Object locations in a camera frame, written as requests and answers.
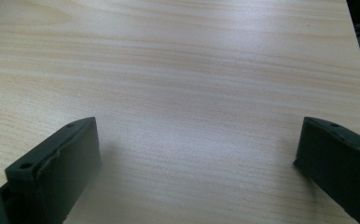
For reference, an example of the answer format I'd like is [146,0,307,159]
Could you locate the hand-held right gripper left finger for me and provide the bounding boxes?
[0,116,103,224]

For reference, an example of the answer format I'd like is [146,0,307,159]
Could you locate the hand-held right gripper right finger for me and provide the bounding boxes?
[293,116,360,224]

